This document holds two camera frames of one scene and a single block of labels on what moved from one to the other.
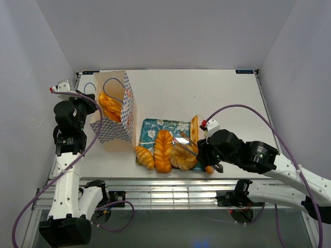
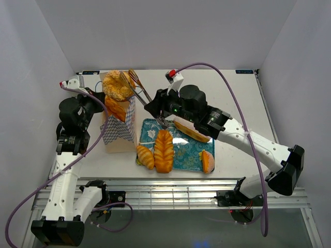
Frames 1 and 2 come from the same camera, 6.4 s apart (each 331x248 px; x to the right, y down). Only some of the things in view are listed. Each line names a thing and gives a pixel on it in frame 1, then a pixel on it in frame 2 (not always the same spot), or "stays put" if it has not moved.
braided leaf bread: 163,151 stays put
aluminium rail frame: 167,194 stays put
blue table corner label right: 244,71 stays put
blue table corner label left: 89,73 stays put
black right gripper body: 210,156 to 170,105
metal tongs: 184,141 to 132,80
